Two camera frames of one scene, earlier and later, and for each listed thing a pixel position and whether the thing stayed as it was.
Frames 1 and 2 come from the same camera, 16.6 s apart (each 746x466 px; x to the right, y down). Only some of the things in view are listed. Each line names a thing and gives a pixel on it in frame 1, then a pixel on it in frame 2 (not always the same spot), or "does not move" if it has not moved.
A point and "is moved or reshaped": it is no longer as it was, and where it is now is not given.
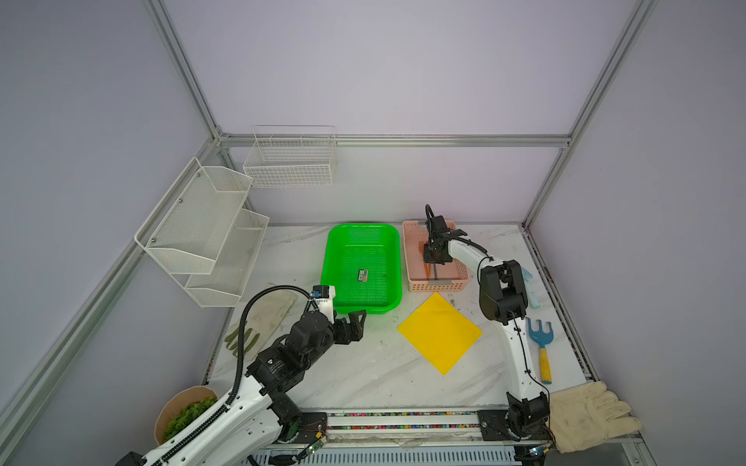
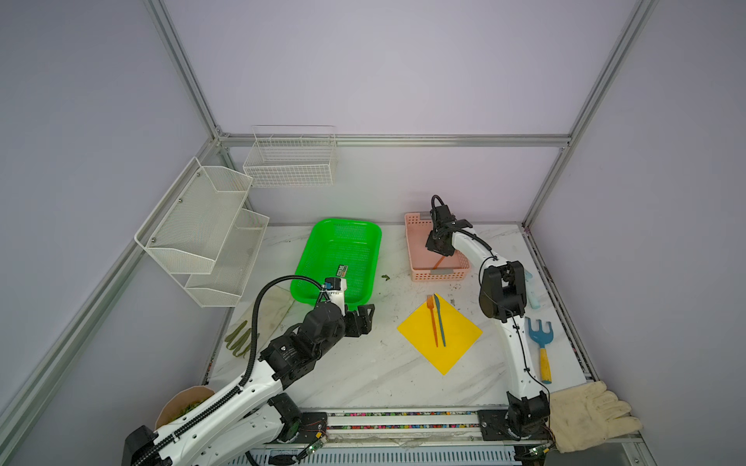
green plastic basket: [362, 261] is moved or reshaped
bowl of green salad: [180, 406] does not move
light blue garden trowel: [526, 276] does not move
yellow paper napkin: [440, 332] does not move
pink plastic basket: [423, 277] is moved or reshaped
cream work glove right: [588, 415] does not move
